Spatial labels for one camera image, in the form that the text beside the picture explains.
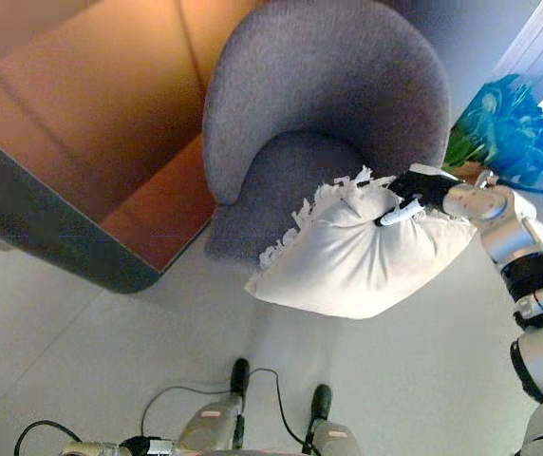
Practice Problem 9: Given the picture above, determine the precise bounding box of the silver robot leg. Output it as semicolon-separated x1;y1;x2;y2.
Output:
176;390;247;453
306;416;364;456

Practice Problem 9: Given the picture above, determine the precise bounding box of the green leafy potted plant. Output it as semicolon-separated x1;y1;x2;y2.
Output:
443;73;543;185

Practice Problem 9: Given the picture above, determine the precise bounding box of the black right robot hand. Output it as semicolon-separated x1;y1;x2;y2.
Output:
374;163;460;227

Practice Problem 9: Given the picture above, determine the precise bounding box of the silver left robot leg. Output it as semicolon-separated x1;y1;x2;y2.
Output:
176;390;247;453

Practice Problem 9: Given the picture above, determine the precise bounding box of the black robot foot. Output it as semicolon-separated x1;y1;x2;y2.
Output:
310;383;333;423
230;358;252;396

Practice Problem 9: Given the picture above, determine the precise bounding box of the black left robot foot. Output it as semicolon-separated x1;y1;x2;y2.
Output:
230;358;252;396

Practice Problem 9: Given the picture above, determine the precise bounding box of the grey fabric tub armchair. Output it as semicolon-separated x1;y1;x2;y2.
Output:
202;0;453;268

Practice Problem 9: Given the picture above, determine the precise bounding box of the silver right robot leg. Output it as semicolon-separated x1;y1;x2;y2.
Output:
306;416;364;456

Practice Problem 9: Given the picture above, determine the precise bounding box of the black right robot foot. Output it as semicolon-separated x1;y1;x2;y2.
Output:
310;383;333;423

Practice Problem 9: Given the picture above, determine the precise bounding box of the white ribbed door panel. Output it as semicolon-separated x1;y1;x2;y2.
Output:
493;0;543;104

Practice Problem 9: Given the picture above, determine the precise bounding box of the dark cabinet with brown front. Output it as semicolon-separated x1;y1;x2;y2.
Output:
0;0;219;295

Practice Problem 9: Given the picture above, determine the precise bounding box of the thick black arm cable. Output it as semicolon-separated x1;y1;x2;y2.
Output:
14;419;84;456

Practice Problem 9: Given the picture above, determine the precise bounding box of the white fringed pillow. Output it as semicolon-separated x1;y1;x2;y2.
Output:
244;164;479;320

